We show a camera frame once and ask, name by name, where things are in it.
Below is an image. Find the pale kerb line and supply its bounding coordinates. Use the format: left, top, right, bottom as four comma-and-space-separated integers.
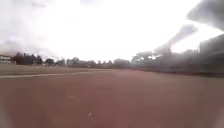
0, 69, 111, 80

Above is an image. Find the pale low building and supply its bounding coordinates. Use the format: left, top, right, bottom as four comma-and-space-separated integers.
0, 54, 17, 65

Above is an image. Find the grass field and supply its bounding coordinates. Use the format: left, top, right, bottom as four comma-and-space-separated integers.
0, 63, 108, 77

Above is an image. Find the red-brown running track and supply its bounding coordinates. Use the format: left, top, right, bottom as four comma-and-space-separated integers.
0, 69, 224, 128

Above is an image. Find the row of trees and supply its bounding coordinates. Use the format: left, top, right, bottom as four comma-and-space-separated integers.
11, 52, 133, 70

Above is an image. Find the grandstand with roof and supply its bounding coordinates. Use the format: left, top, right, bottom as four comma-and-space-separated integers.
129, 0, 224, 76

